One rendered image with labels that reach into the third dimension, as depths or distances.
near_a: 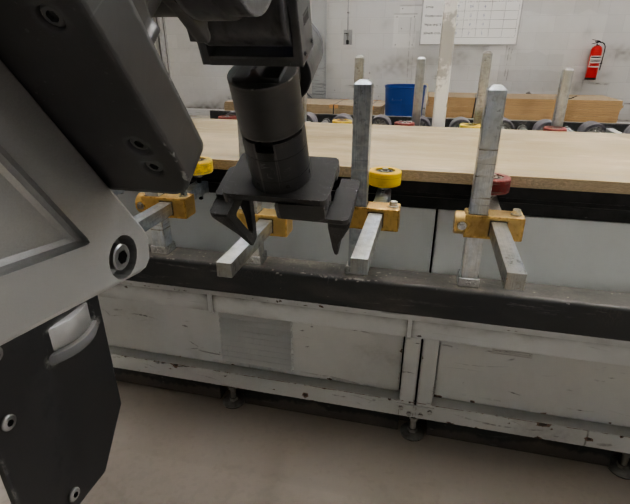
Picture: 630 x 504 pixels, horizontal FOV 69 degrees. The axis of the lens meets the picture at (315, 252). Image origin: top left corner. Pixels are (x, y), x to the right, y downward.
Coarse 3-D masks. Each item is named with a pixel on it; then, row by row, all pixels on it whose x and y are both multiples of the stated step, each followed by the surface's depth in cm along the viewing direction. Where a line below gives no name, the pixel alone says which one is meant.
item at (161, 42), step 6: (156, 18) 203; (162, 18) 204; (162, 24) 204; (162, 30) 204; (162, 36) 205; (156, 42) 206; (162, 42) 206; (156, 48) 207; (162, 48) 207; (162, 54) 208; (168, 54) 211; (162, 60) 209; (168, 60) 211; (168, 66) 212; (168, 72) 212
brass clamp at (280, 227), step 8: (264, 208) 110; (240, 216) 107; (256, 216) 106; (264, 216) 106; (272, 216) 105; (272, 224) 106; (280, 224) 106; (288, 224) 107; (272, 232) 107; (280, 232) 106; (288, 232) 107
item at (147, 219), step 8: (192, 184) 124; (200, 184) 124; (192, 192) 120; (200, 192) 124; (152, 208) 106; (160, 208) 106; (168, 208) 109; (136, 216) 101; (144, 216) 101; (152, 216) 103; (160, 216) 106; (168, 216) 109; (144, 224) 100; (152, 224) 103
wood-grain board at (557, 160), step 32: (224, 128) 173; (320, 128) 173; (384, 128) 173; (416, 128) 173; (448, 128) 173; (224, 160) 126; (384, 160) 125; (416, 160) 125; (448, 160) 125; (512, 160) 125; (544, 160) 125; (576, 160) 125; (608, 160) 125; (608, 192) 107
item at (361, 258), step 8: (376, 192) 113; (384, 192) 113; (376, 200) 107; (384, 200) 107; (368, 216) 97; (376, 216) 97; (368, 224) 93; (376, 224) 93; (368, 232) 89; (376, 232) 89; (360, 240) 85; (368, 240) 85; (376, 240) 90; (360, 248) 82; (368, 248) 82; (352, 256) 79; (360, 256) 79; (368, 256) 79; (352, 264) 79; (360, 264) 78; (368, 264) 79; (352, 272) 79; (360, 272) 79
